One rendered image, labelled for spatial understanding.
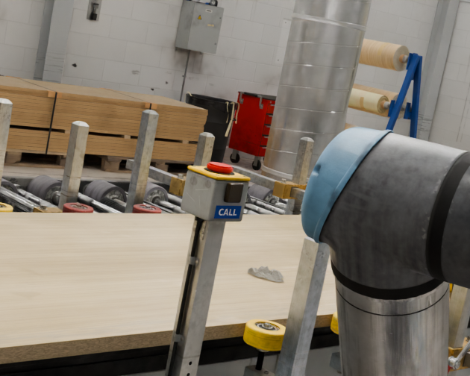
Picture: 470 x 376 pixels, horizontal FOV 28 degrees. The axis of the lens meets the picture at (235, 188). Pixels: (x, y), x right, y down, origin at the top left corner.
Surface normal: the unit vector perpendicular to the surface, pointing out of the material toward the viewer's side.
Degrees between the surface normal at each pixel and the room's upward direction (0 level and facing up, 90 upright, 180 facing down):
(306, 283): 90
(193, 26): 90
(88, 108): 90
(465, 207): 75
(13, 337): 0
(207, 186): 90
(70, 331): 0
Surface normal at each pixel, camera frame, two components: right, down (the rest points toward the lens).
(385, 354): -0.22, 0.57
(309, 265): -0.73, -0.03
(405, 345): 0.08, 0.55
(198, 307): 0.66, 0.25
